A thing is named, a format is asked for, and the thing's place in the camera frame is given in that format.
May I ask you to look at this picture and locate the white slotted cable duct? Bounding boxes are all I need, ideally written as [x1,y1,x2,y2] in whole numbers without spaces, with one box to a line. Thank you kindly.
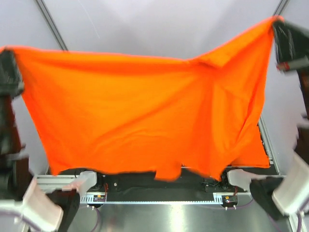
[80,194,107,204]

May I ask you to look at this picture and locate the orange t-shirt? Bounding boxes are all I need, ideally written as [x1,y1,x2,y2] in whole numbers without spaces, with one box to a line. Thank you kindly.
[231,126,270,169]
[12,17,275,181]

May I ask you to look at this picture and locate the folded orange t-shirt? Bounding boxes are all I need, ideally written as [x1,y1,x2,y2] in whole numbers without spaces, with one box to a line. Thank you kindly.
[231,126,270,169]

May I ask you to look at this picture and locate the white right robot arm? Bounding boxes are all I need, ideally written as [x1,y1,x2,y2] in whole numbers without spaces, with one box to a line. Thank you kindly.
[219,20,309,220]

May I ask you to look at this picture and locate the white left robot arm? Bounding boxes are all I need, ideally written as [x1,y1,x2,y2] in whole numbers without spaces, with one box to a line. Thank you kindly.
[0,49,104,232]

